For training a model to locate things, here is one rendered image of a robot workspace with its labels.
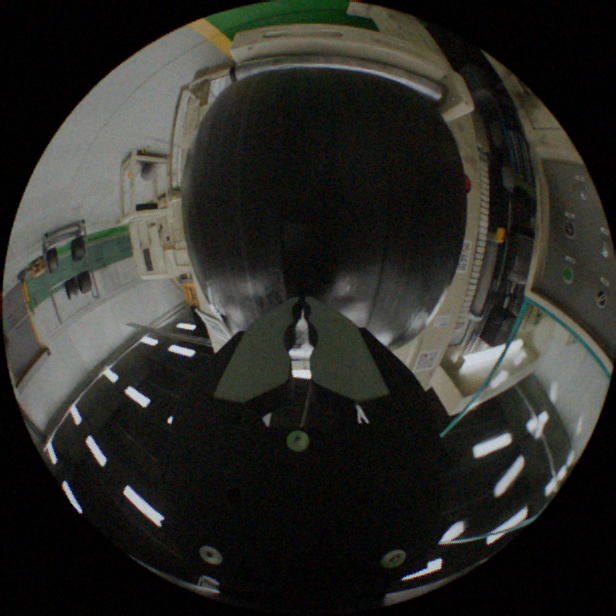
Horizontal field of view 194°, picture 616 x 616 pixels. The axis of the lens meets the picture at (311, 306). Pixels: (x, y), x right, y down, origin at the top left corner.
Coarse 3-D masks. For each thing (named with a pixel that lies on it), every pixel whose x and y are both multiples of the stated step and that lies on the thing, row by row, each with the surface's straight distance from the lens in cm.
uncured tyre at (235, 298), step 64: (256, 128) 14; (320, 128) 14; (384, 128) 15; (448, 128) 22; (192, 192) 15; (256, 192) 12; (320, 192) 12; (384, 192) 13; (448, 192) 16; (192, 256) 18; (256, 256) 12; (320, 256) 12; (384, 256) 13; (448, 256) 16; (384, 320) 17
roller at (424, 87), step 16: (240, 64) 38; (256, 64) 37; (272, 64) 36; (288, 64) 36; (304, 64) 36; (320, 64) 36; (336, 64) 36; (352, 64) 36; (368, 64) 37; (400, 80) 39; (416, 80) 40; (432, 96) 42
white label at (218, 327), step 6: (198, 312) 20; (204, 312) 20; (204, 318) 21; (210, 318) 19; (216, 318) 18; (210, 324) 21; (216, 324) 20; (222, 324) 18; (216, 330) 22; (222, 330) 20; (228, 330) 19; (222, 336) 22; (228, 336) 21
